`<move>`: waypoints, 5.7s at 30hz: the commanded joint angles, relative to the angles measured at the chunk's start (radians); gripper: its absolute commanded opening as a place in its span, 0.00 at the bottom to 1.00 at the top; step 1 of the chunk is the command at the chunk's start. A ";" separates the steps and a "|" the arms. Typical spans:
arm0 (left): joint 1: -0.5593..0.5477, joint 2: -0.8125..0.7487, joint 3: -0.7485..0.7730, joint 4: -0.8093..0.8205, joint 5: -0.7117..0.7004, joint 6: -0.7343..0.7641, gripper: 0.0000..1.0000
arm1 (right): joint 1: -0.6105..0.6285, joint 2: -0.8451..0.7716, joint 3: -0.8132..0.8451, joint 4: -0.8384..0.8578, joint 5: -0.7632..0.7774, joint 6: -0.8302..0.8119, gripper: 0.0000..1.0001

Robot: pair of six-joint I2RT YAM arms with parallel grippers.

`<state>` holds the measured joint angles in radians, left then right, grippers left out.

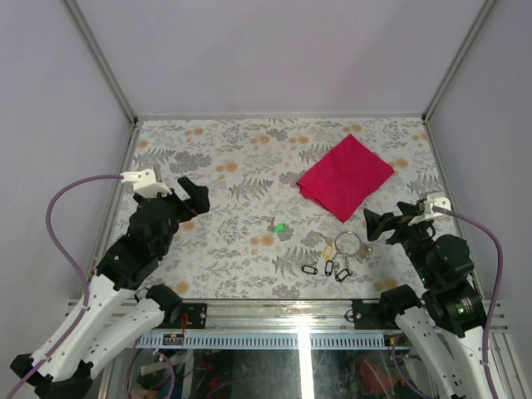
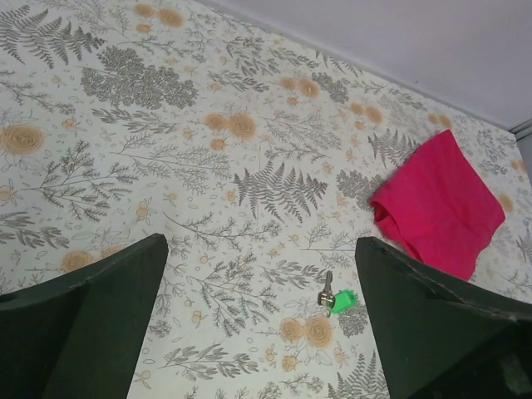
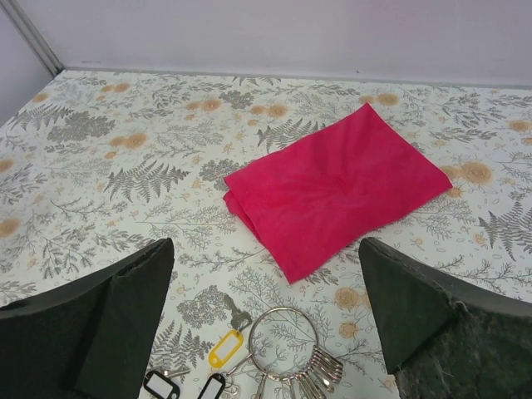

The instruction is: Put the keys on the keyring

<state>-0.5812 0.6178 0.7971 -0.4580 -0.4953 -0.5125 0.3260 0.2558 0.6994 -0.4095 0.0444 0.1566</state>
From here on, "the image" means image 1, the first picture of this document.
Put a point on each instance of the black tag key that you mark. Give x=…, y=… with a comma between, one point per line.
x=329, y=267
x=309, y=269
x=343, y=273

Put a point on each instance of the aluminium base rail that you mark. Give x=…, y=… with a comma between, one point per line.
x=260, y=324

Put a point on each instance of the folded magenta cloth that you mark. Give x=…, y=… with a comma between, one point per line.
x=344, y=177

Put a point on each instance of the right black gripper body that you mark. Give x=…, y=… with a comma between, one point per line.
x=413, y=238

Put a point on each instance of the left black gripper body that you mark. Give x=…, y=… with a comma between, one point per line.
x=181, y=211

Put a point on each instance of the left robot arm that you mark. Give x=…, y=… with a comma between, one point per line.
x=66, y=365

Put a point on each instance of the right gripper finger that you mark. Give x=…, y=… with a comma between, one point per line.
x=377, y=224
x=408, y=211

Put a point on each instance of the large metal keyring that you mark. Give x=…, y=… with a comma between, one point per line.
x=348, y=244

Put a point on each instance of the green tag key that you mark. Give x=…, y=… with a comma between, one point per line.
x=274, y=227

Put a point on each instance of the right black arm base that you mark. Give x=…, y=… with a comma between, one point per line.
x=367, y=314

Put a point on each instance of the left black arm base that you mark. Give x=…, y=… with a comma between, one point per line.
x=189, y=316

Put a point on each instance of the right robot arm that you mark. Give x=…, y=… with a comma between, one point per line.
x=448, y=325

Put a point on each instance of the yellow tag key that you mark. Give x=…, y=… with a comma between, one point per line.
x=329, y=249

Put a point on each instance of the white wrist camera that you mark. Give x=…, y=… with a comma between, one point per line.
x=433, y=206
x=145, y=183

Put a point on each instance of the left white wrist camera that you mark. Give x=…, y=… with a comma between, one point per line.
x=145, y=183

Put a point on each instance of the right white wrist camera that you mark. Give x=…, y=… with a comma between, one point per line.
x=433, y=206

